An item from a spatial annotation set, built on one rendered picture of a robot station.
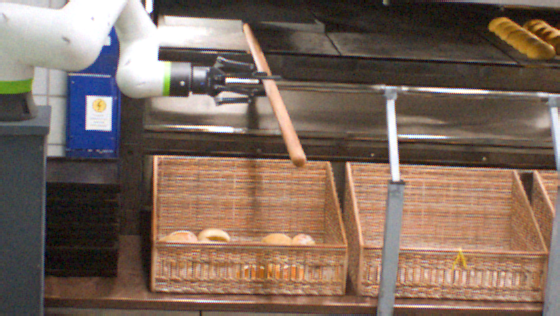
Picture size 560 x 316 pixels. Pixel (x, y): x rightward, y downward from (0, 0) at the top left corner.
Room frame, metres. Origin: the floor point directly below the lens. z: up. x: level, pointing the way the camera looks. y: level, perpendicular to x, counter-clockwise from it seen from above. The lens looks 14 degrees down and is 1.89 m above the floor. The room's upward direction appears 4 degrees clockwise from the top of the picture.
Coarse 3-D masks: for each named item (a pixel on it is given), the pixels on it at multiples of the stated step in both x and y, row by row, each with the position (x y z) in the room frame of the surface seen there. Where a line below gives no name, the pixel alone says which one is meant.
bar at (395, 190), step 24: (384, 96) 3.61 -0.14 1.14; (408, 96) 3.63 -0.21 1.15; (432, 96) 3.63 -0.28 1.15; (456, 96) 3.64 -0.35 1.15; (480, 96) 3.65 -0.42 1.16; (504, 96) 3.66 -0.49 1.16; (528, 96) 3.67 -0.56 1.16; (552, 96) 3.67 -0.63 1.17; (552, 120) 3.64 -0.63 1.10; (384, 240) 3.40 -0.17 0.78; (552, 240) 3.48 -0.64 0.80; (384, 264) 3.39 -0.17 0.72; (552, 264) 3.46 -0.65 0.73; (384, 288) 3.39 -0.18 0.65; (552, 288) 3.45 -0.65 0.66; (384, 312) 3.39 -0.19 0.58; (552, 312) 3.45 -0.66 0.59
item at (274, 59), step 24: (168, 48) 3.92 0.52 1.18; (192, 48) 3.95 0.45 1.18; (216, 48) 3.98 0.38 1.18; (384, 72) 3.99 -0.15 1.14; (408, 72) 4.00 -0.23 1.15; (432, 72) 4.01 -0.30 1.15; (456, 72) 4.02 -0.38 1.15; (480, 72) 4.03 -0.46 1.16; (504, 72) 4.04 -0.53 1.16; (528, 72) 4.05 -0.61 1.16; (552, 72) 4.06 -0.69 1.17
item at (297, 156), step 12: (252, 36) 4.06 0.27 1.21; (252, 48) 3.89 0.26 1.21; (264, 60) 3.68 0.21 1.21; (264, 84) 3.39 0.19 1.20; (276, 96) 3.19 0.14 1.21; (276, 108) 3.07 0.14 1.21; (288, 120) 2.94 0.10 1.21; (288, 132) 2.82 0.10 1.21; (288, 144) 2.74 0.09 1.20; (300, 144) 2.73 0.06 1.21; (300, 156) 2.63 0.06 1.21
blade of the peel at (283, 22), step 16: (176, 16) 4.54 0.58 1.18; (192, 16) 4.57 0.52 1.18; (208, 16) 4.60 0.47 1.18; (224, 16) 4.63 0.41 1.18; (240, 16) 4.65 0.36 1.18; (256, 16) 4.68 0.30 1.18; (272, 16) 4.71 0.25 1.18; (288, 16) 4.74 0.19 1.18; (304, 16) 4.77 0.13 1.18; (320, 32) 4.44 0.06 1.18
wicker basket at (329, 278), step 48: (192, 192) 3.85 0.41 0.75; (240, 192) 3.87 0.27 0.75; (288, 192) 3.90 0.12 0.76; (336, 192) 3.77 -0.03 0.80; (240, 240) 3.84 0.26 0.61; (336, 240) 3.65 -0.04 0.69; (192, 288) 3.42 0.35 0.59; (240, 288) 3.44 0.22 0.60; (288, 288) 3.48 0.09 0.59; (336, 288) 3.48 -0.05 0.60
